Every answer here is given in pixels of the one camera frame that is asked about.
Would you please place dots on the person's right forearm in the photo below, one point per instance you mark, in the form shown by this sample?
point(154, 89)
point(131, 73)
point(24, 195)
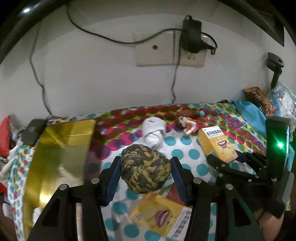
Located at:
point(270, 229)

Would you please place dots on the gold tin box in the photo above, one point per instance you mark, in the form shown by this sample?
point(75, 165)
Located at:
point(57, 157)

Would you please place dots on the glossy red bag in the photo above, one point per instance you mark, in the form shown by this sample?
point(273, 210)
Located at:
point(5, 136)

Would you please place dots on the polka-dot tablecloth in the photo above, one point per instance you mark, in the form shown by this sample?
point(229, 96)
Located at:
point(129, 118)

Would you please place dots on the doll figurine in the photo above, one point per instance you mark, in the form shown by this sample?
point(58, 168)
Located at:
point(187, 122)

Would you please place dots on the yellow smile medicine box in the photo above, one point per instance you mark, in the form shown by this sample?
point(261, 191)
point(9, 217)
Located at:
point(157, 213)
point(217, 143)

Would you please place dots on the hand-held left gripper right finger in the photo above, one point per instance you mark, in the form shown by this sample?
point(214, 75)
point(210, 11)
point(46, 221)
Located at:
point(182, 186)

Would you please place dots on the black clamp stand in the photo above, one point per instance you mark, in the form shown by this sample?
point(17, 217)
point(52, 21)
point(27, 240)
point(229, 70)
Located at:
point(275, 62)

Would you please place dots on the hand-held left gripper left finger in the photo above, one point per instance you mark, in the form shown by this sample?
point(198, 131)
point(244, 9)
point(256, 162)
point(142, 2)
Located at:
point(113, 185)

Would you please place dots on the black charger adapter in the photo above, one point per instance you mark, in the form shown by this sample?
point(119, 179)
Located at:
point(190, 34)

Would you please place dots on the braided tea ball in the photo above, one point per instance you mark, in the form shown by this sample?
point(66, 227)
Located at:
point(145, 169)

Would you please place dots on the wall outlet plate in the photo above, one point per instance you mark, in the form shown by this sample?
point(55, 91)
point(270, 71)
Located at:
point(157, 55)

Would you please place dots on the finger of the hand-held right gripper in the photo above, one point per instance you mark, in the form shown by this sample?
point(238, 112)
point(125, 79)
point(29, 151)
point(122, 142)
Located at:
point(222, 165)
point(252, 161)

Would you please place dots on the white wrapped roll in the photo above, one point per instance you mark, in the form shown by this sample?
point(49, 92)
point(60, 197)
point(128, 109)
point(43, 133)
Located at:
point(153, 132)

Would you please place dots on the blue towel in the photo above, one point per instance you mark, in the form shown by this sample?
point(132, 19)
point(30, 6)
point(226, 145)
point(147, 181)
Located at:
point(251, 118)

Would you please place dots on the brown snack packet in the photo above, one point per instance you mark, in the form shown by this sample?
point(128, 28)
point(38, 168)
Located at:
point(261, 100)

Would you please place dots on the black flat device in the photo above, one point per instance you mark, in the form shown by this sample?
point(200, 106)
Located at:
point(33, 132)

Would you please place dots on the blue printed plastic bag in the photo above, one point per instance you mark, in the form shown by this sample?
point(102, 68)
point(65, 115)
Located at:
point(285, 102)

